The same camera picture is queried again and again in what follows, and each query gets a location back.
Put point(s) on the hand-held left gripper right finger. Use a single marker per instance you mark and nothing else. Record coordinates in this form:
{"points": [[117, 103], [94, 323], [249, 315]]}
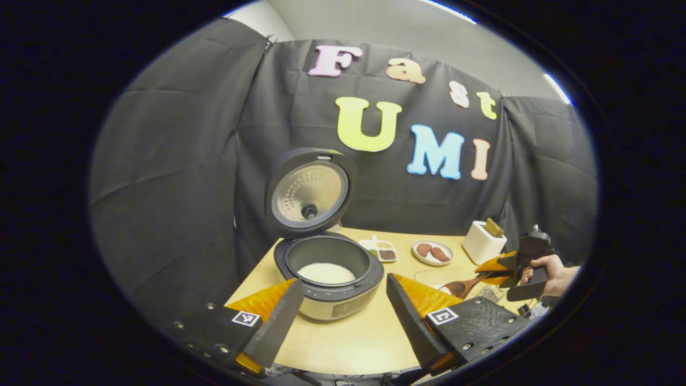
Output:
{"points": [[412, 324]]}

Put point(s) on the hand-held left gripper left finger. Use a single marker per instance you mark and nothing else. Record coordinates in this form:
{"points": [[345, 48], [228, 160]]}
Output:
{"points": [[276, 324]]}

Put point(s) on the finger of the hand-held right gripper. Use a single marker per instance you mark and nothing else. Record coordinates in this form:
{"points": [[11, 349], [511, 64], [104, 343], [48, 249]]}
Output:
{"points": [[498, 262], [501, 280]]}

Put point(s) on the brown wooden spoon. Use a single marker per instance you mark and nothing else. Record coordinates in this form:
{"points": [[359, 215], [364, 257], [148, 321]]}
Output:
{"points": [[455, 289]]}

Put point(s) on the clear tray of rice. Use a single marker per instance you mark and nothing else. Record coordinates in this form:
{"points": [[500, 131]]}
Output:
{"points": [[429, 277]]}

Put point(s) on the dark grey rice cooker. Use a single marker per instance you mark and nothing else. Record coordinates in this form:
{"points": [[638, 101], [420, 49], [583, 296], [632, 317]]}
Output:
{"points": [[332, 305]]}

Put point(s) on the white rice heap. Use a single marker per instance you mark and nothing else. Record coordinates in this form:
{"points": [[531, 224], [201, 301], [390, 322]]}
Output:
{"points": [[326, 273]]}

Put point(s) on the white toaster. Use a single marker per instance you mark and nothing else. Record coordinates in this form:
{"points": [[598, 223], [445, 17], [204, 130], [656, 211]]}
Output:
{"points": [[479, 249]]}

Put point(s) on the brown toast slice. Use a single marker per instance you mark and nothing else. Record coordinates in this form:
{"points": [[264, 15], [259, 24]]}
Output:
{"points": [[494, 228]]}

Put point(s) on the red meat piece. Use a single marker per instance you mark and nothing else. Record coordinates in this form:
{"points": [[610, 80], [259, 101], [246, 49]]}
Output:
{"points": [[424, 250], [440, 254]]}

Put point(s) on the round white plate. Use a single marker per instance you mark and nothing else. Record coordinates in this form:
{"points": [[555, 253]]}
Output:
{"points": [[433, 261]]}

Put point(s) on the white divided bean dish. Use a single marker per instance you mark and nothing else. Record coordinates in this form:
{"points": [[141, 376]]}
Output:
{"points": [[381, 252]]}

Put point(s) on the ceiling light panel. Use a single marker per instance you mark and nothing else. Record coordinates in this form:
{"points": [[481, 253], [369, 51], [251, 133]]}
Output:
{"points": [[558, 89]]}

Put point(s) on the black backdrop cloth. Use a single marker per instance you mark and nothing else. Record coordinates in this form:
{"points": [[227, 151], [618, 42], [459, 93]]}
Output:
{"points": [[177, 177]]}

